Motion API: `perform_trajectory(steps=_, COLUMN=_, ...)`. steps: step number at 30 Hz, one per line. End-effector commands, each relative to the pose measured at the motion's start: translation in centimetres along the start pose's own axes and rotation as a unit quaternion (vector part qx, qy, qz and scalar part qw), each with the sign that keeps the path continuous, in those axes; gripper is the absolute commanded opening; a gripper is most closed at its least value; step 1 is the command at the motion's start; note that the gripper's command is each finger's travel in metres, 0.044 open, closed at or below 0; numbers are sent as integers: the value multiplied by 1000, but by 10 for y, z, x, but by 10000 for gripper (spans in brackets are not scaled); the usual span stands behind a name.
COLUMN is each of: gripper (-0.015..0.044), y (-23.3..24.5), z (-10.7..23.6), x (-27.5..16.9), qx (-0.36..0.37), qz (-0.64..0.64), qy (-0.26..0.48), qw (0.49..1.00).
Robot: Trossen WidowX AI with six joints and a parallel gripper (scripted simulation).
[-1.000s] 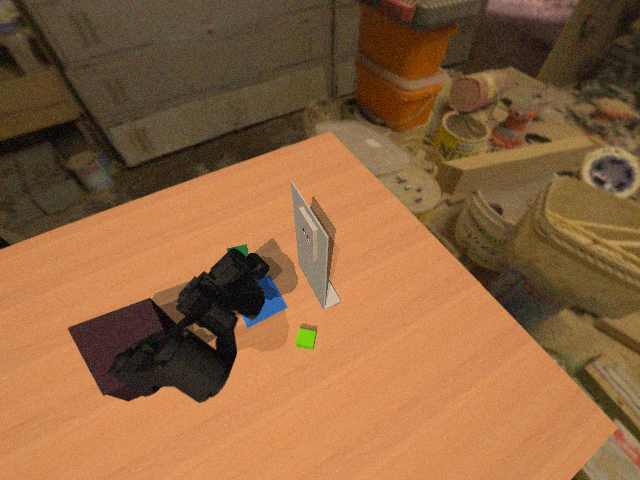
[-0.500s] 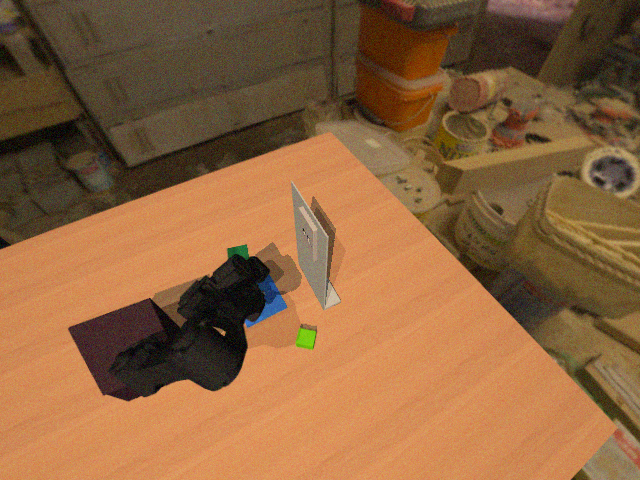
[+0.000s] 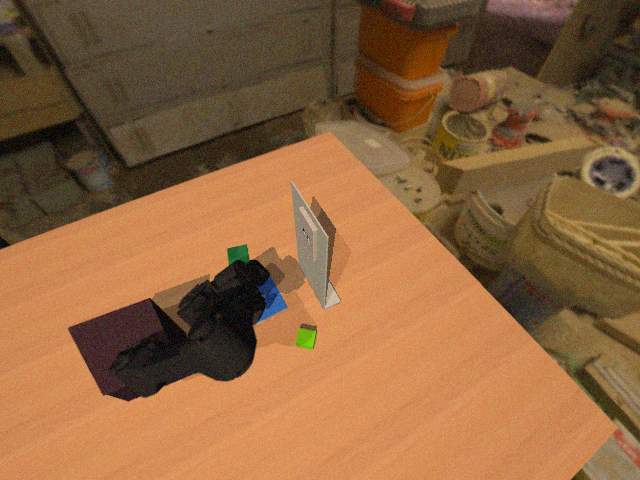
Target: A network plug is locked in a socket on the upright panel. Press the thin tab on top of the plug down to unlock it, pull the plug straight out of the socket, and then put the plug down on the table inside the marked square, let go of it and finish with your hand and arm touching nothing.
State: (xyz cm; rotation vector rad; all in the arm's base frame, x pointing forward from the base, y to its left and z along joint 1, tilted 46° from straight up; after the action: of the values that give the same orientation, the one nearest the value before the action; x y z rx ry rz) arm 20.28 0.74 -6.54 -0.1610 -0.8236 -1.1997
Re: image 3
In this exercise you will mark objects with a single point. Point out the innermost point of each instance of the blue flat square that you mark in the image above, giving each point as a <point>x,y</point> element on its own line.
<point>273,299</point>

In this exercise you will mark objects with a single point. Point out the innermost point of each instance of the green square block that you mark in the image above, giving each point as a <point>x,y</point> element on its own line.
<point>305,339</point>

